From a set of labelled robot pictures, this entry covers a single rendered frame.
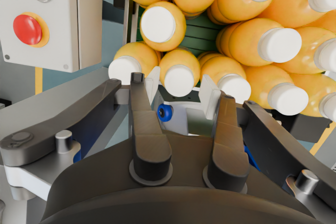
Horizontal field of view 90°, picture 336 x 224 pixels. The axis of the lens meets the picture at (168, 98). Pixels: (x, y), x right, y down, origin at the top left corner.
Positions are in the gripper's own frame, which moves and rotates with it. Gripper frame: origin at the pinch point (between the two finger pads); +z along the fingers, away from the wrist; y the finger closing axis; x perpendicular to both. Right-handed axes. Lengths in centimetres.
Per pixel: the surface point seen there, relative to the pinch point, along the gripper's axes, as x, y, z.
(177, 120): -15.4, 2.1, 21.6
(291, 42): 6.7, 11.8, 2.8
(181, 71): 1.4, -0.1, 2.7
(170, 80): 0.0, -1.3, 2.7
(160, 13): 7.6, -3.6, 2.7
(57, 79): -45, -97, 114
